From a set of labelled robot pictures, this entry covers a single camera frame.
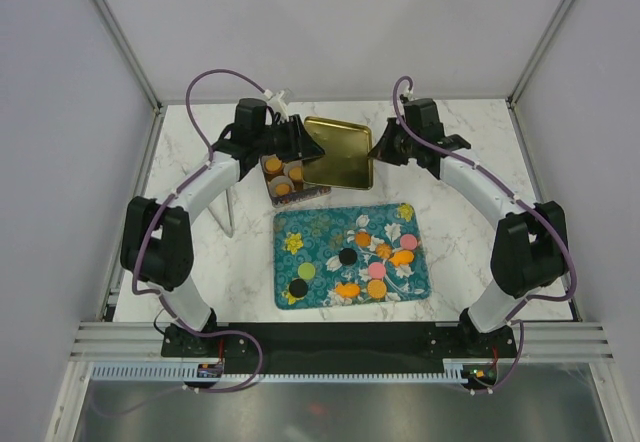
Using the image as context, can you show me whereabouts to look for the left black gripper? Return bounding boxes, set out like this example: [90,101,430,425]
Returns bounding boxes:
[254,116,325,164]

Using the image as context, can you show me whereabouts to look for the gold tin lid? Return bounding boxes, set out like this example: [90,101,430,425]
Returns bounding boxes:
[302,117,373,190]

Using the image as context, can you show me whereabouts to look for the metal serving tongs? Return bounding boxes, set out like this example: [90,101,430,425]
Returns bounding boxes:
[207,188,235,238]

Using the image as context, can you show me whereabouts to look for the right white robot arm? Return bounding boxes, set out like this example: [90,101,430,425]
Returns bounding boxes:
[369,97,571,357]

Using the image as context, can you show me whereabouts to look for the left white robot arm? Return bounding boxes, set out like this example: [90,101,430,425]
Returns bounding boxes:
[120,98,325,356]

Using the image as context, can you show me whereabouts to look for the white paper cup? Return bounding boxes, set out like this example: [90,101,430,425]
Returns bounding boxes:
[268,176,295,198]
[262,155,284,176]
[284,161,303,185]

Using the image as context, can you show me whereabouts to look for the square cookie tin box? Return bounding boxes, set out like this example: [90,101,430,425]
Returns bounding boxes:
[260,156,331,208]

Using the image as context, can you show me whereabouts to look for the orange chip cookie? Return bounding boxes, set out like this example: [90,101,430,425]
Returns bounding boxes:
[354,231,372,248]

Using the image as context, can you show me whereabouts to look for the pink sandwich cookie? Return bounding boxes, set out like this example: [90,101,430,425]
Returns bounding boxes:
[367,262,386,280]
[400,234,418,251]

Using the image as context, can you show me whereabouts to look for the orange swirl cookie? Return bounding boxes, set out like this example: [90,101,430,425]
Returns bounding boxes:
[375,243,393,259]

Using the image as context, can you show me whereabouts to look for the teal floral tray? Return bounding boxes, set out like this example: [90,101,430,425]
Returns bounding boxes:
[273,202,432,310]

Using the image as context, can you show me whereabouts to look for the orange fish cookie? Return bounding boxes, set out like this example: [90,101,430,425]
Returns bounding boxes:
[389,250,415,267]
[335,283,361,299]

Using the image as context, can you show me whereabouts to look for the black sandwich cookie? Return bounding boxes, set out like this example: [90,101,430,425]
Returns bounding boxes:
[288,278,308,299]
[338,248,357,266]

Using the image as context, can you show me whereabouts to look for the green round cookie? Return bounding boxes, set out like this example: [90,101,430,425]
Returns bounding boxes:
[297,262,316,281]

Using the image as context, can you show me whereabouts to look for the orange dotted round cookie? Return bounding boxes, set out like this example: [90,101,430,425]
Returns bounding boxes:
[367,279,387,299]

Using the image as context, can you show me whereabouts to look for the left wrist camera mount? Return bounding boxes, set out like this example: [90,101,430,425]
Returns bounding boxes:
[262,88,291,120]

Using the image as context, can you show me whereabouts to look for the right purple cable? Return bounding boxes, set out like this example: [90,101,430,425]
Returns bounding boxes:
[390,76,580,326]

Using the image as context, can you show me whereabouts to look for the purple cable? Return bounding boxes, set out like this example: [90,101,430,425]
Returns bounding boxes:
[132,67,281,336]
[390,76,580,326]

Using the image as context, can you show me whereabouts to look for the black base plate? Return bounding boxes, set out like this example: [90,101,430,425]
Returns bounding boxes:
[161,322,516,374]

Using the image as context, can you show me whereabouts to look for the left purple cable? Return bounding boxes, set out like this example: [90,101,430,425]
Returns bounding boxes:
[132,67,281,336]

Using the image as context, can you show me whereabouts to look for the white slotted cable duct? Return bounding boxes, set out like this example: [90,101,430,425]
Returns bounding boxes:
[90,359,497,385]

